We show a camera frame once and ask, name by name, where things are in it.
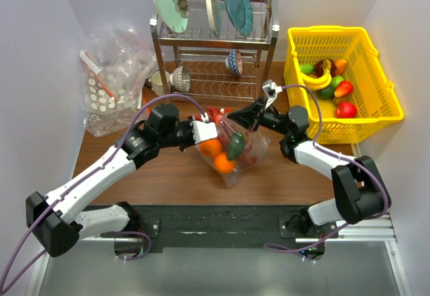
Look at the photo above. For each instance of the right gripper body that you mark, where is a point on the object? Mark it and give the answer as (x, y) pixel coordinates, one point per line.
(273, 121)

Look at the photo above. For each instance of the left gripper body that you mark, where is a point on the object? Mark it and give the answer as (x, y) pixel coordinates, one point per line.
(185, 134)

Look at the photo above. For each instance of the toy orange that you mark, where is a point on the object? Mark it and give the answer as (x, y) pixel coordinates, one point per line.
(211, 148)
(222, 164)

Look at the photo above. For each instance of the dark green toy avocado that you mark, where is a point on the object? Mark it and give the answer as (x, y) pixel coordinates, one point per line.
(236, 144)

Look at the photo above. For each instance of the clear zip bag orange zipper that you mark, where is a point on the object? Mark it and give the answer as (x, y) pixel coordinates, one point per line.
(260, 143)

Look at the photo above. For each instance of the red toy lobster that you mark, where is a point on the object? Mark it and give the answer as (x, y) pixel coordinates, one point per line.
(225, 129)

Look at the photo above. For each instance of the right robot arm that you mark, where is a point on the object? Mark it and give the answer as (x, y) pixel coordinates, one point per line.
(359, 191)

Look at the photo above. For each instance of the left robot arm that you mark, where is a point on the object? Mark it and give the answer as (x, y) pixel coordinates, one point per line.
(58, 219)

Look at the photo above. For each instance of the pile of clear zip bags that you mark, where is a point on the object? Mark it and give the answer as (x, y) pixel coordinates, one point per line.
(117, 62)

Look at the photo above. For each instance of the toy banana bunch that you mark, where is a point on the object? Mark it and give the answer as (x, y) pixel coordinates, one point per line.
(317, 83)

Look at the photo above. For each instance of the blue patterned bowl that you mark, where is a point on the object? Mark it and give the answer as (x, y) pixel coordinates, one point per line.
(234, 62)

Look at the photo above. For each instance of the grey patterned bowl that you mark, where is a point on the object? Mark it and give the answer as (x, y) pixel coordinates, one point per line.
(180, 79)

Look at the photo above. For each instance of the green toy lime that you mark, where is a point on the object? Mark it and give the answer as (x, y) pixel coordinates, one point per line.
(307, 69)

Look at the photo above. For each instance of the cream enamel mug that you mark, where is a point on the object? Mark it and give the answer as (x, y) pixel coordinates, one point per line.
(156, 83)

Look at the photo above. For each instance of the red toy apple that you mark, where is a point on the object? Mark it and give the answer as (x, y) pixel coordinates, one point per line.
(346, 110)

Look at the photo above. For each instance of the metal dish rack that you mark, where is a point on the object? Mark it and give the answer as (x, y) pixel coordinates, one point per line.
(205, 55)

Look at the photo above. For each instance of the red yellow toy mango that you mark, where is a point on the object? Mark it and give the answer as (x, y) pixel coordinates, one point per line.
(344, 89)

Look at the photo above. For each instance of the yellow plastic basket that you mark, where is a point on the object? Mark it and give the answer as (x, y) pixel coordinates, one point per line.
(373, 94)

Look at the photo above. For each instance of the orange toy fruit back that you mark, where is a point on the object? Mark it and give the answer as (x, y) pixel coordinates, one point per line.
(341, 65)

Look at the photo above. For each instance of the teal blue plate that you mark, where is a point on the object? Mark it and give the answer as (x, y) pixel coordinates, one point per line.
(240, 13)

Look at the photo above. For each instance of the mint green floral plate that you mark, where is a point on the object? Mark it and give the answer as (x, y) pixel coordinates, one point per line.
(174, 13)

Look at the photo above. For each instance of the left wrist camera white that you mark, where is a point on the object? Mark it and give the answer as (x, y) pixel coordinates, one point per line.
(203, 129)

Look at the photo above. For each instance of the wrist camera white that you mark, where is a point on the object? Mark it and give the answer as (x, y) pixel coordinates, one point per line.
(203, 129)
(271, 91)

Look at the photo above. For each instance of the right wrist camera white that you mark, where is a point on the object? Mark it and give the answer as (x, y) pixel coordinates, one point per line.
(271, 91)

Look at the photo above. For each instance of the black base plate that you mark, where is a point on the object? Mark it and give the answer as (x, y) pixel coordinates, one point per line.
(227, 226)

